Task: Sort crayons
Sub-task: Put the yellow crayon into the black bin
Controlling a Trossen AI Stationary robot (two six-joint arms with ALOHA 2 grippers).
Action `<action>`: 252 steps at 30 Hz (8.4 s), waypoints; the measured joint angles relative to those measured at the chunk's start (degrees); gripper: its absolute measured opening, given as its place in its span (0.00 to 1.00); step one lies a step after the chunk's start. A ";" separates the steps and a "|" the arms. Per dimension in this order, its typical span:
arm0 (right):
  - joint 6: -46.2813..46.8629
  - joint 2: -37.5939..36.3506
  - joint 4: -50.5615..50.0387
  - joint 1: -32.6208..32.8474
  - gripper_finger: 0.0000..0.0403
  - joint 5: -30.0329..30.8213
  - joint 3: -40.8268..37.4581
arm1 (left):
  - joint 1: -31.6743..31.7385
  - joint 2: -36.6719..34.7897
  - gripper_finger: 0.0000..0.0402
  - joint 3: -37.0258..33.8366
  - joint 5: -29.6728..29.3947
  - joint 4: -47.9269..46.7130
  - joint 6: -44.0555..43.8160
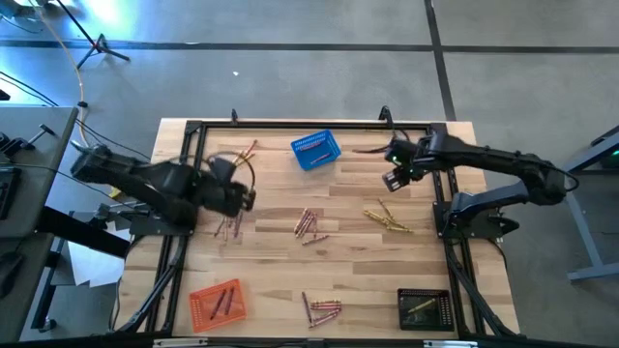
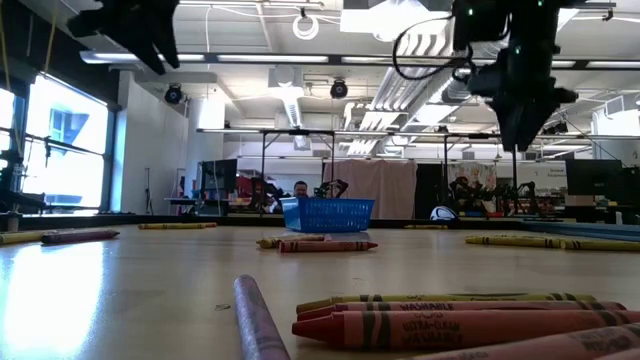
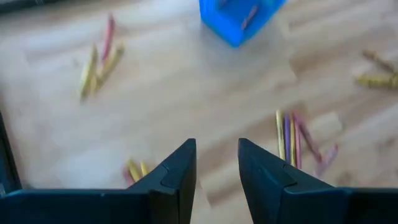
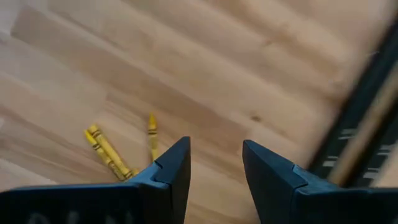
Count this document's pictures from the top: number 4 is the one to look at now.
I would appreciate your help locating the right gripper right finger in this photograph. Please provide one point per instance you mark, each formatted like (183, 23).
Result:
(311, 202)

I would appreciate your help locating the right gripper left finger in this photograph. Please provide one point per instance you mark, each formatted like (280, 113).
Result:
(93, 205)

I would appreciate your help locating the yellow crayon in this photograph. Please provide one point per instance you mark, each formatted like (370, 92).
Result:
(99, 151)
(152, 137)
(109, 147)

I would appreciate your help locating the black plastic basket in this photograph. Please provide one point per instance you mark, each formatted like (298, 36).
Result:
(348, 133)

